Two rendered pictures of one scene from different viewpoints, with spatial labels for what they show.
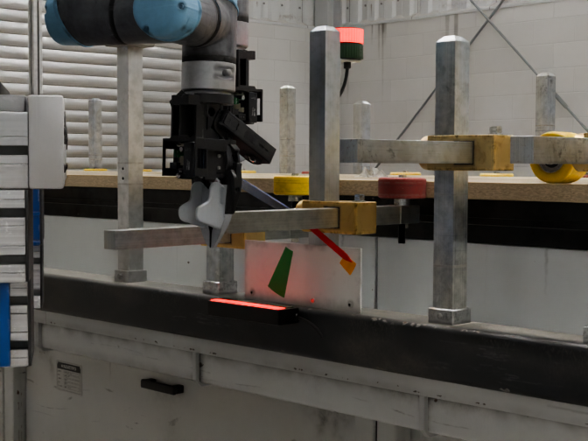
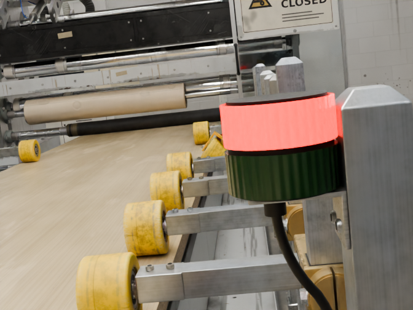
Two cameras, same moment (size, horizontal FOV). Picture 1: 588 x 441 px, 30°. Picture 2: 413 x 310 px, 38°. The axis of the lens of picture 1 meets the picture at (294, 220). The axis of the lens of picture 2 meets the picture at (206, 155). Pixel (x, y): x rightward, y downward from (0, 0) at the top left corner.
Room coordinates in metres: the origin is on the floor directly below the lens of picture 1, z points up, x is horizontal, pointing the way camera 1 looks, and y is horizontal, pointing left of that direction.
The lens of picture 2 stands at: (2.02, 0.13, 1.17)
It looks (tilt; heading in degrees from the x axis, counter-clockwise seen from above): 8 degrees down; 230
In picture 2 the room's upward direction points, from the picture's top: 6 degrees counter-clockwise
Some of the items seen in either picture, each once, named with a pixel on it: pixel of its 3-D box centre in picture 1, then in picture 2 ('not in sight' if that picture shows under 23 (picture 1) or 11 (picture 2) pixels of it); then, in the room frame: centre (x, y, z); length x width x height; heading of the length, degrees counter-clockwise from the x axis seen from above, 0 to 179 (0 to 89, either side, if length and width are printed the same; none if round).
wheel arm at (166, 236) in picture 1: (213, 234); not in sight; (1.87, 0.14, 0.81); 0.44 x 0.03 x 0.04; 135
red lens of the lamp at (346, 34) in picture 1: (345, 37); (278, 120); (1.79, -0.08, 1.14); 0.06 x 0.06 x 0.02
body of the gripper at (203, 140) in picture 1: (203, 138); not in sight; (1.52, 0.13, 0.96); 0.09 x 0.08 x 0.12; 135
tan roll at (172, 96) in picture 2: not in sight; (146, 99); (0.32, -2.29, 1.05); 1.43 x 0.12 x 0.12; 135
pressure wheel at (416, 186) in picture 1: (402, 208); not in sight; (1.83, -0.18, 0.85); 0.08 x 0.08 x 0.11
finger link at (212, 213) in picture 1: (210, 215); not in sight; (1.51, 0.11, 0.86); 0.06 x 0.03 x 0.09; 136
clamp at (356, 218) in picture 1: (335, 216); not in sight; (1.74, -0.07, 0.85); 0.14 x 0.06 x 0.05; 45
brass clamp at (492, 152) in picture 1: (464, 152); (325, 274); (1.57, -0.24, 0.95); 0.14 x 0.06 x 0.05; 45
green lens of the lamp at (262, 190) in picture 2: (345, 52); (282, 166); (1.79, -0.08, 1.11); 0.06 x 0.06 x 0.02
